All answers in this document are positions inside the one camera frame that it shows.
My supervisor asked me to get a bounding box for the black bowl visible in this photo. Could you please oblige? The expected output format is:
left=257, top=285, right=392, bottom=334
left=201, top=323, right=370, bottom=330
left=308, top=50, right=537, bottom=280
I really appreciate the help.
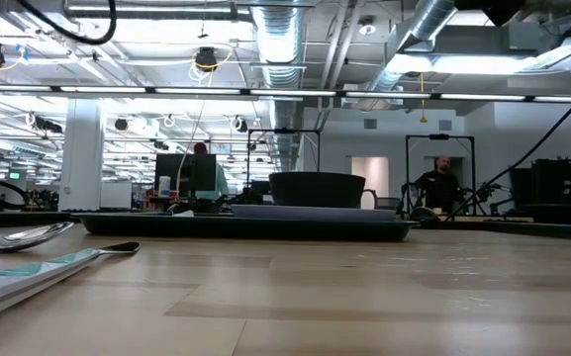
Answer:
left=268, top=171, right=367, bottom=209

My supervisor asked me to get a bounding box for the lilac plate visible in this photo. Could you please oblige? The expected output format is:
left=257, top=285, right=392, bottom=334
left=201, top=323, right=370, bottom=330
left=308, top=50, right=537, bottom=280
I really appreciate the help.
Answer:
left=230, top=204, right=398, bottom=223

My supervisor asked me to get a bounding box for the teal-handled spoon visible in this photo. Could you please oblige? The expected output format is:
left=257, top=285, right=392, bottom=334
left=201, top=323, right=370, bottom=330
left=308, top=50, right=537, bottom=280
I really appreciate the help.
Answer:
left=0, top=221, right=75, bottom=253

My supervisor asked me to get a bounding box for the silver knife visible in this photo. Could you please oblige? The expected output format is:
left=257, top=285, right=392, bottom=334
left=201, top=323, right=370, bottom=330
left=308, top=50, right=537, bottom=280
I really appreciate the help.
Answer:
left=0, top=240, right=143, bottom=327

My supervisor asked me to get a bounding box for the dark green serving tray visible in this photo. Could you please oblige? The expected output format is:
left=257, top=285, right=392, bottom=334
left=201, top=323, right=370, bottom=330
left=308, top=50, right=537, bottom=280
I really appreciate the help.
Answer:
left=70, top=212, right=419, bottom=243

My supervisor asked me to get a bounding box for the person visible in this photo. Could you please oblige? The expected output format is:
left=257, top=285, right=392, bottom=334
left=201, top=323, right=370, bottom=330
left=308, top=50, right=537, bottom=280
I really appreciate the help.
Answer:
left=413, top=154, right=464, bottom=215
left=193, top=141, right=231, bottom=202

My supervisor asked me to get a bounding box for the long linear ceiling light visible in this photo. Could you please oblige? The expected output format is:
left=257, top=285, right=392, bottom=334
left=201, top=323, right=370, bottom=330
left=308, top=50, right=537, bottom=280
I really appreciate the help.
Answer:
left=0, top=83, right=571, bottom=104

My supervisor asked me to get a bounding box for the black monitor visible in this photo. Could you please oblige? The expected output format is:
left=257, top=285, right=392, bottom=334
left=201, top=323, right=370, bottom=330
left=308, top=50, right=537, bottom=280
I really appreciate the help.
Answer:
left=154, top=152, right=218, bottom=199

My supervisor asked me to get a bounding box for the white cabinet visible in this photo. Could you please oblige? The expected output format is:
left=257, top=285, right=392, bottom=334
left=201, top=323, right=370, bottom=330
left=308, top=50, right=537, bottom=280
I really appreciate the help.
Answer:
left=99, top=181, right=134, bottom=210

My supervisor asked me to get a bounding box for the white pillar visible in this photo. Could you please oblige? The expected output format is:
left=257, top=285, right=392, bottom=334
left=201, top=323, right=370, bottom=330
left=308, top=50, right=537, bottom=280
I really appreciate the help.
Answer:
left=58, top=98, right=107, bottom=213

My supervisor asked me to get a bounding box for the black cabinet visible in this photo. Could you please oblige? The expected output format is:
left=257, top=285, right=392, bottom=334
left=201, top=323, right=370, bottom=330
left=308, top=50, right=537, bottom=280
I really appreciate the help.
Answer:
left=509, top=156, right=571, bottom=226

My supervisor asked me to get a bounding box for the silver ventilation duct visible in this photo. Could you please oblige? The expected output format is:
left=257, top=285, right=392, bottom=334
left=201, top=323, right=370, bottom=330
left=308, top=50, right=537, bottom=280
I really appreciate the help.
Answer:
left=358, top=0, right=458, bottom=108
left=250, top=0, right=307, bottom=172

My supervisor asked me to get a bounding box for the yellow hanging cord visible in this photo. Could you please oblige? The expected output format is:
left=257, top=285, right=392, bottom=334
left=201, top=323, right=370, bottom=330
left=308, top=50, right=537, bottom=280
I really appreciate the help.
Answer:
left=418, top=72, right=428, bottom=125

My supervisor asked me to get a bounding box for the black cable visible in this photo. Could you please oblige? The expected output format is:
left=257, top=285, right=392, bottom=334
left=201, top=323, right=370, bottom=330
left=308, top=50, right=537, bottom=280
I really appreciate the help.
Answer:
left=15, top=0, right=119, bottom=46
left=443, top=68, right=571, bottom=223

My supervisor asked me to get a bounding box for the black aluminium table frame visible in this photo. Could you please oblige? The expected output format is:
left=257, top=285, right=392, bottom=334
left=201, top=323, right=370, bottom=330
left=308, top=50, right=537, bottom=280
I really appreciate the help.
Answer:
left=0, top=210, right=571, bottom=243

